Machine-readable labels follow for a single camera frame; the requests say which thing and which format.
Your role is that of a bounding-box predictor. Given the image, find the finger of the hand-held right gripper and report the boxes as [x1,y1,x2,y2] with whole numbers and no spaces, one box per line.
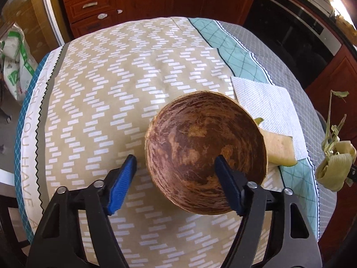
[345,164,357,187]

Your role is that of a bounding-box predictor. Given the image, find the pale corn husk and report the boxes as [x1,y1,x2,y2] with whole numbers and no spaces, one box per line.
[316,140,357,192]

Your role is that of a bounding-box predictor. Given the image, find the black built-in oven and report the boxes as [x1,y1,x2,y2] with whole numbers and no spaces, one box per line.
[242,0,344,90]

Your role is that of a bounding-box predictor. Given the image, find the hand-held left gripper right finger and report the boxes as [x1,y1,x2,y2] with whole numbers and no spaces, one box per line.
[214,154,324,268]

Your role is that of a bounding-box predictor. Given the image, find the brown coconut shell half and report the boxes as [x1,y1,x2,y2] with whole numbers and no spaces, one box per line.
[144,90,268,215]

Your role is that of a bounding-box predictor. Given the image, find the patterned tablecloth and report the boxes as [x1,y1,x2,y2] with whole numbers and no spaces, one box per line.
[15,17,329,268]

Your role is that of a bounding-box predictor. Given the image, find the glass sliding door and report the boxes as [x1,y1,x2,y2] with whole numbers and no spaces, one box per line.
[0,0,71,51]

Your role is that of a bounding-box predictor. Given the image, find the flat white paper towel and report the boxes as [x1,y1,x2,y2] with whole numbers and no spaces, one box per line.
[230,76,308,161]

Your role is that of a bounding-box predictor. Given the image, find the green corn husk strips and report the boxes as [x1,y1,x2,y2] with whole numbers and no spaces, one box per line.
[321,90,350,157]

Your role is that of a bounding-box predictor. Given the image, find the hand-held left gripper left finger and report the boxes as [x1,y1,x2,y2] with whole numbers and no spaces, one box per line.
[26,154,138,268]

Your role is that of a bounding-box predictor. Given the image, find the white green plastic bag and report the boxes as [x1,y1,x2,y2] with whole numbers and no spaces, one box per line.
[0,23,39,101]

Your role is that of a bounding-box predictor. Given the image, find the dark wooden chair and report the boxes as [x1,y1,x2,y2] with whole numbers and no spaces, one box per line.
[0,194,34,268]

